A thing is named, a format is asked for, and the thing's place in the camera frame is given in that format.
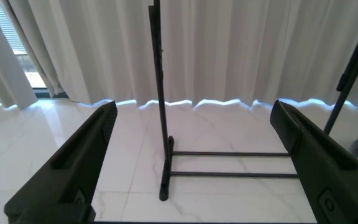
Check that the black clothes rack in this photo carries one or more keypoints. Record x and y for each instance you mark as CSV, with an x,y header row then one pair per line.
x,y
158,77

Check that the window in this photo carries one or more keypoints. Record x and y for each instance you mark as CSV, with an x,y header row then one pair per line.
x,y
9,34

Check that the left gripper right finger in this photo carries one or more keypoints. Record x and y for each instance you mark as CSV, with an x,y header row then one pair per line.
x,y
346,189

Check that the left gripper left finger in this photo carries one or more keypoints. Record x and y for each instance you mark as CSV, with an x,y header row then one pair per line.
x,y
48,193

